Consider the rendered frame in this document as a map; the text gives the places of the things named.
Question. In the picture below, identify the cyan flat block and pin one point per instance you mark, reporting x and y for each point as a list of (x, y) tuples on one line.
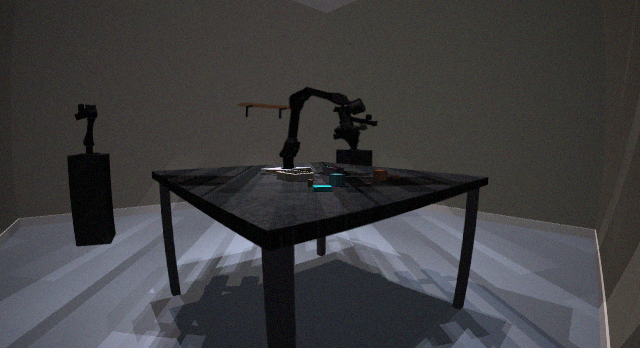
[(322, 188)]

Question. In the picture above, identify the teal cube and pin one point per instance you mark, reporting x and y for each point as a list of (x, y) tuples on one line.
[(337, 180)]

